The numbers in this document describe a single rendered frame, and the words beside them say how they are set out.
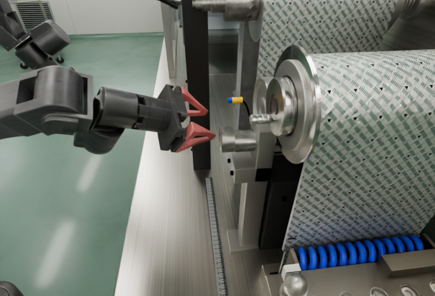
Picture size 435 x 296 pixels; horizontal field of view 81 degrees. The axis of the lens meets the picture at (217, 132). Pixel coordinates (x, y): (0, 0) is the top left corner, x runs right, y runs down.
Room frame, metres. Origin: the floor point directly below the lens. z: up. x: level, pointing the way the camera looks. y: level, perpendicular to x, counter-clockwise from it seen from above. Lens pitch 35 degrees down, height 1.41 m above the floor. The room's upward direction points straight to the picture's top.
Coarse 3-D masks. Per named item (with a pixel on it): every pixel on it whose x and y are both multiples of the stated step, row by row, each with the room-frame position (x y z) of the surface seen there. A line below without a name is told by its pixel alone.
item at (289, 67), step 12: (288, 60) 0.30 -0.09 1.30; (276, 72) 0.34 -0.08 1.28; (288, 72) 0.30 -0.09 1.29; (300, 72) 0.27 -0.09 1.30; (300, 84) 0.26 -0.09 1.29; (300, 96) 0.25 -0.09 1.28; (300, 108) 0.25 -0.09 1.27; (300, 120) 0.24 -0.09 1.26; (300, 132) 0.24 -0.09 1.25; (288, 144) 0.26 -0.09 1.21; (300, 144) 0.24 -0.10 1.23
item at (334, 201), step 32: (384, 160) 0.24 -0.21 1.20; (416, 160) 0.25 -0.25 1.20; (320, 192) 0.23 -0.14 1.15; (352, 192) 0.24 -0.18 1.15; (384, 192) 0.24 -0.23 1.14; (416, 192) 0.25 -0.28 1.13; (288, 224) 0.23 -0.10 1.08; (320, 224) 0.23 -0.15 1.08; (352, 224) 0.24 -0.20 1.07; (384, 224) 0.25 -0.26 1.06; (416, 224) 0.25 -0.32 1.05
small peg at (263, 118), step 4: (252, 116) 0.29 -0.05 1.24; (256, 116) 0.29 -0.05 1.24; (260, 116) 0.29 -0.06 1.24; (264, 116) 0.29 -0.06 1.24; (268, 116) 0.29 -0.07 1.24; (252, 120) 0.28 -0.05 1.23; (256, 120) 0.28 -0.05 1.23; (260, 120) 0.28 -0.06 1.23; (264, 120) 0.28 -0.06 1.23; (268, 120) 0.29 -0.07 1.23; (252, 124) 0.28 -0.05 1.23
